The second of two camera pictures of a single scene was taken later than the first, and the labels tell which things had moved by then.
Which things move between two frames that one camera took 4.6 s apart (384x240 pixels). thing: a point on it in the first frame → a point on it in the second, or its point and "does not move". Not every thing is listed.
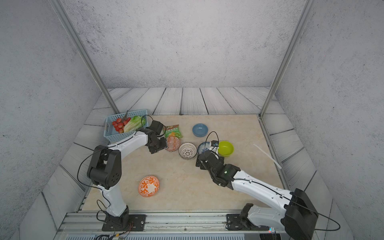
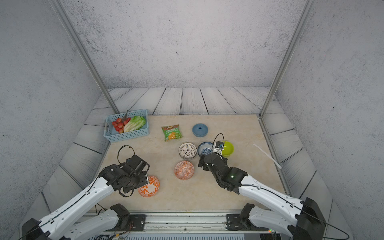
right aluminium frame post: [308, 8] does not move
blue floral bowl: [203, 145] does not move
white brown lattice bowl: [187, 150] does not move
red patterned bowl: [173, 143] → [184, 170]
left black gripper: [164, 146] → [144, 176]
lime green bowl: [225, 148] does not move
